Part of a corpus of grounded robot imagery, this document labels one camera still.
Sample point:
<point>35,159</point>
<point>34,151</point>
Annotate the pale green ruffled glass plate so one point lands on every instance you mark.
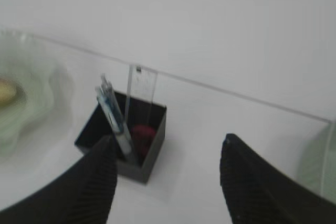
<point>44,88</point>

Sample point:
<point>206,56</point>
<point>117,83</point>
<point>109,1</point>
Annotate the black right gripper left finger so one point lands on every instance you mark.
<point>82,194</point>

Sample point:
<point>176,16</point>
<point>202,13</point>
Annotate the pink correction tape dispenser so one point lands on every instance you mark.
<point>143,137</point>

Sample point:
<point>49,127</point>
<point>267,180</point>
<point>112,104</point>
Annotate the blue clip pen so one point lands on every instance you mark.
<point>118,127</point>

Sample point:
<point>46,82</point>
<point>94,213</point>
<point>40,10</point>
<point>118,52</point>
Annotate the white grey grip pen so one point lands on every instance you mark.
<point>108,90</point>

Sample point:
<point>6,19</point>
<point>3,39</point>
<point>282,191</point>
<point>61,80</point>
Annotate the clear plastic ruler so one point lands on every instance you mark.
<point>139,96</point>

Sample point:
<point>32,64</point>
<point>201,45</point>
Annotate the black mesh pen holder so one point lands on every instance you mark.
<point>98,127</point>

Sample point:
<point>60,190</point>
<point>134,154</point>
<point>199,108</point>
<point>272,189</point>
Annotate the pale green plastic basket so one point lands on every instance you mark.
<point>316,170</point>

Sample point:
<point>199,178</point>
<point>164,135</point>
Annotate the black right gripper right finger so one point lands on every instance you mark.
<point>256,192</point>

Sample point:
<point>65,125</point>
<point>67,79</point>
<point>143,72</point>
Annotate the toy bread bun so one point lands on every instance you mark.
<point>8,90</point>

